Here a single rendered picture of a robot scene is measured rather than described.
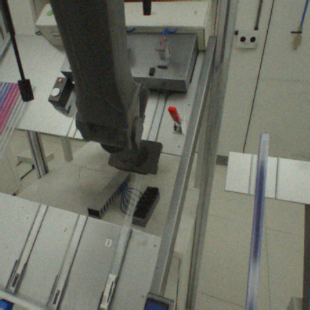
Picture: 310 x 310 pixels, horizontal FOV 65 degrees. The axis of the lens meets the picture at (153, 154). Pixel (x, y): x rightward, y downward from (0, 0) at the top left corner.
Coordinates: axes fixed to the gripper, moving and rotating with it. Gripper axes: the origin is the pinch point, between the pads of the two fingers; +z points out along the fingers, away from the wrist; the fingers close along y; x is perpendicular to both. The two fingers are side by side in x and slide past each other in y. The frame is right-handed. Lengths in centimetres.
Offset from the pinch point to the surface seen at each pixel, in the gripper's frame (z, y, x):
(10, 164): 95, 133, 1
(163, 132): -0.4, -2.5, -8.3
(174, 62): -5.4, -2.5, -23.9
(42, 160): 38, 59, 0
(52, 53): 2.0, 38.8, -29.4
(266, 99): 140, -43, -97
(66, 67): -4.9, 26.1, -20.7
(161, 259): -3.5, -8.9, 18.5
